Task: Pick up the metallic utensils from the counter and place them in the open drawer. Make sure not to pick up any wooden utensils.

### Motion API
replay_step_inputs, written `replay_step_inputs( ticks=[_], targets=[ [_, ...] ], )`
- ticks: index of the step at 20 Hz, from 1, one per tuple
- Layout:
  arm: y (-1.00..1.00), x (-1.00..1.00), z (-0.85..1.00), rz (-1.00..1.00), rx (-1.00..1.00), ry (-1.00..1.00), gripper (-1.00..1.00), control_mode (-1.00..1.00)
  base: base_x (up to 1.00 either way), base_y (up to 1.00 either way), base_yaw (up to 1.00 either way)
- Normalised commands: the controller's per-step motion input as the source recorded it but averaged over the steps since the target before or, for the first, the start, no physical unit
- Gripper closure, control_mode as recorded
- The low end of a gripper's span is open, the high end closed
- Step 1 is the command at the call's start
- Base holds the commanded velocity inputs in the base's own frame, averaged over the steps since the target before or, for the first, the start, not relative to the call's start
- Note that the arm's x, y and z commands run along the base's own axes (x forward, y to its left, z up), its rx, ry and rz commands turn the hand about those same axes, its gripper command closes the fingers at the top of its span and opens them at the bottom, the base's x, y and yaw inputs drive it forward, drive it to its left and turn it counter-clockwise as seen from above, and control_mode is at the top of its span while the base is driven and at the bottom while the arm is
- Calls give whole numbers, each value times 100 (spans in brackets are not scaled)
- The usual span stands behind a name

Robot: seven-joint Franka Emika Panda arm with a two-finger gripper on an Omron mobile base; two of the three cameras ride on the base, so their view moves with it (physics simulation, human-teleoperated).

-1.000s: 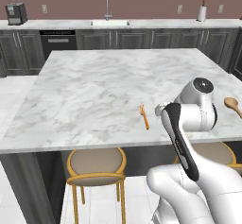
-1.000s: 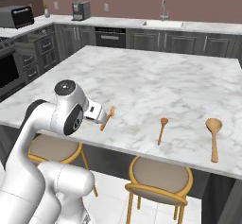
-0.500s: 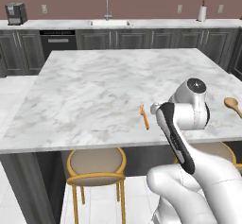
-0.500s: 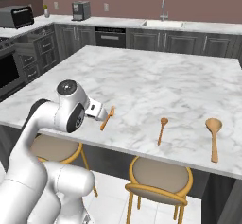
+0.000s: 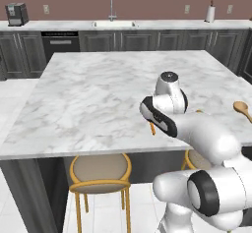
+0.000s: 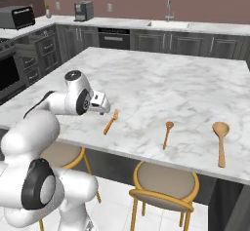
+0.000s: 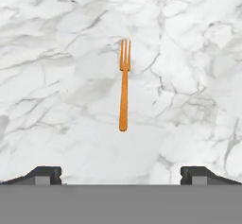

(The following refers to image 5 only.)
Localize yellow stool with beige seat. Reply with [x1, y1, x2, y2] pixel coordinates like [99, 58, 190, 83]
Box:
[68, 153, 133, 233]
[181, 148, 214, 172]

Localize dark grey lower cupboards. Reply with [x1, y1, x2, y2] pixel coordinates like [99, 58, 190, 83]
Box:
[78, 29, 252, 85]
[0, 29, 48, 82]

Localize white sink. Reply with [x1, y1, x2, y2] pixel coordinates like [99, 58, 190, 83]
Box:
[91, 20, 138, 29]

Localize black dishwasher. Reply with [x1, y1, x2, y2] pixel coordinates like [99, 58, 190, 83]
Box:
[40, 30, 81, 63]

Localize silver tap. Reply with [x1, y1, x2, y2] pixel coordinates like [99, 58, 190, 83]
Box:
[107, 0, 118, 23]

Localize wooden spoon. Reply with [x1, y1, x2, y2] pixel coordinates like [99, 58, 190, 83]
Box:
[232, 100, 252, 124]

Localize dark grey kitchen island base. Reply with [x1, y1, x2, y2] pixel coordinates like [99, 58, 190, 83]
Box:
[0, 149, 195, 233]

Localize white paper towel roll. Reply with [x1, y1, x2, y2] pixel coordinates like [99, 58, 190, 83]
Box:
[204, 0, 217, 24]

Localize grey coffee machine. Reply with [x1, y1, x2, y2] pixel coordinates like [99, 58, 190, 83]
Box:
[4, 2, 30, 28]

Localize orange wooden utensil handle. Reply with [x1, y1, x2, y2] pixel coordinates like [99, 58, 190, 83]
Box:
[149, 122, 157, 137]

